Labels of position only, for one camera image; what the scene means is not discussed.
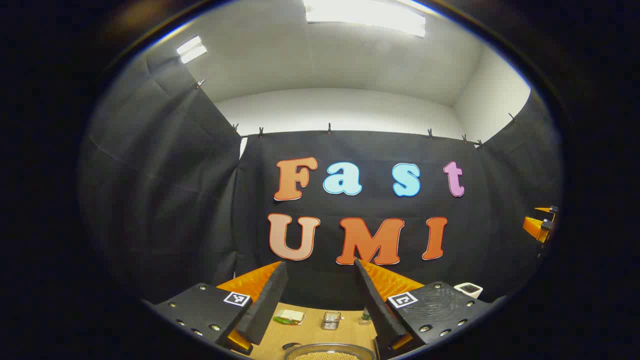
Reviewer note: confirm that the large ceiling light panel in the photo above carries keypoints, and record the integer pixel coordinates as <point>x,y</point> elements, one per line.
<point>365,15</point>

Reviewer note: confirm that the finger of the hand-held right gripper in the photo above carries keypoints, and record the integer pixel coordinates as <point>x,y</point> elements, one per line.
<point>536,227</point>
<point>547,209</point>

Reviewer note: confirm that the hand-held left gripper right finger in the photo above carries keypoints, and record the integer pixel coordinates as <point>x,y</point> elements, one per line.
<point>380,310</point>

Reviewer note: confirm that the small ceiling light panel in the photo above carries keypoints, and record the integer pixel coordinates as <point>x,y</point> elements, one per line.
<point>191,49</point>

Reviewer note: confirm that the sandwich with lettuce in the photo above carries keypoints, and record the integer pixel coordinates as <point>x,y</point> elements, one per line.
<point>290,316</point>

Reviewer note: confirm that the row of black cloth clips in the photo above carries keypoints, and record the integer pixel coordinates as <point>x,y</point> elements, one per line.
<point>329,130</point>

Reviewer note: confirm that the clear plastic water bottle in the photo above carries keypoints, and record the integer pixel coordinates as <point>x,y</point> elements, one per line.
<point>365,316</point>

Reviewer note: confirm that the white toaster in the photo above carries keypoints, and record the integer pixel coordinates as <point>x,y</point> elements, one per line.
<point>469,290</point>

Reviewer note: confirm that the pile of soybeans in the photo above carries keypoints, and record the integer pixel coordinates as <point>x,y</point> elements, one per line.
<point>330,356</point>

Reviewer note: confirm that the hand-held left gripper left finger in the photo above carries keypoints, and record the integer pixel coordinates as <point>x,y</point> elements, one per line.
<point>265,305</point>

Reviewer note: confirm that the black backdrop cloth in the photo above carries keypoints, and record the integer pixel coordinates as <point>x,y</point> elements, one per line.
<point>200,200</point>

